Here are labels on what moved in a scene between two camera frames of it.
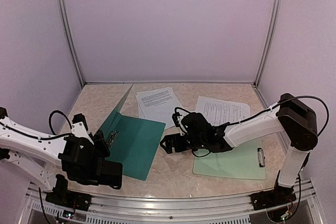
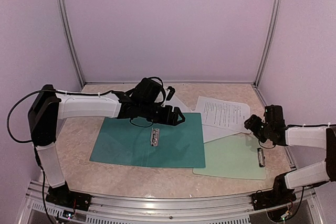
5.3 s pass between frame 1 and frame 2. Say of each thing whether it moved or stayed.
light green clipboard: stayed
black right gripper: moved
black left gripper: moved
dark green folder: moved
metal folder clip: moved
